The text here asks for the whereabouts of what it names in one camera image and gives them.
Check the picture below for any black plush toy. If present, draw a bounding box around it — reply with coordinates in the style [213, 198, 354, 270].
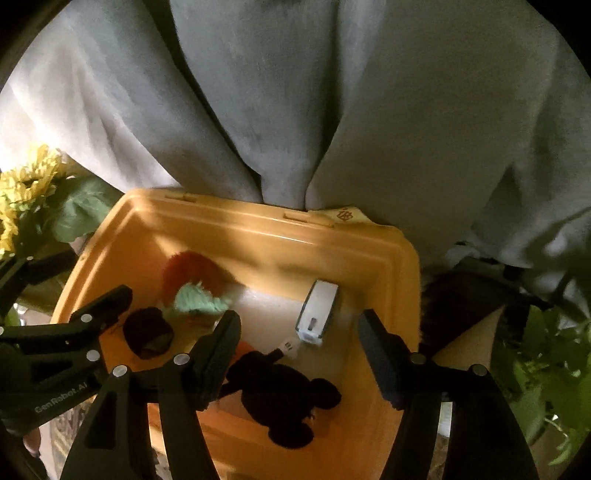
[219, 351, 343, 449]

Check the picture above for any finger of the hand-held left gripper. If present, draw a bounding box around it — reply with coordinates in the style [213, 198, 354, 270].
[0, 248, 77, 315]
[0, 285, 134, 371]

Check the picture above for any orange plastic storage box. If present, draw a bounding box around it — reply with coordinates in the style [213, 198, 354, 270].
[50, 187, 422, 480]

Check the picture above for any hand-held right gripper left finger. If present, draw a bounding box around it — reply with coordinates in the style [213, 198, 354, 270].
[60, 310, 242, 480]

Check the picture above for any orange and green plush toy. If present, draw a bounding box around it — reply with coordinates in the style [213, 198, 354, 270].
[157, 250, 241, 331]

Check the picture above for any white charger device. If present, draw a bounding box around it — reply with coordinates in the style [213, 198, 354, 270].
[295, 278, 342, 347]

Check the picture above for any person's grey clothing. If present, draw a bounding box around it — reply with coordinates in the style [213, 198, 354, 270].
[0, 0, 591, 320]

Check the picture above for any dark brown furry cloth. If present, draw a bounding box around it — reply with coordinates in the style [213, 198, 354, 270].
[419, 270, 533, 357]

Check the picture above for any dark brown plush ball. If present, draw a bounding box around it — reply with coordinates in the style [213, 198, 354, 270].
[122, 307, 175, 360]

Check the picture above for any artificial sunflower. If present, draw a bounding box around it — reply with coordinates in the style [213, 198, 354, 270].
[0, 144, 122, 260]

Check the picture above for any green leafy plant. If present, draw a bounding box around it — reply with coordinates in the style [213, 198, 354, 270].
[489, 304, 591, 468]

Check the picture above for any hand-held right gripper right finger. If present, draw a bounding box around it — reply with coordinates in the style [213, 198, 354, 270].
[357, 308, 539, 480]

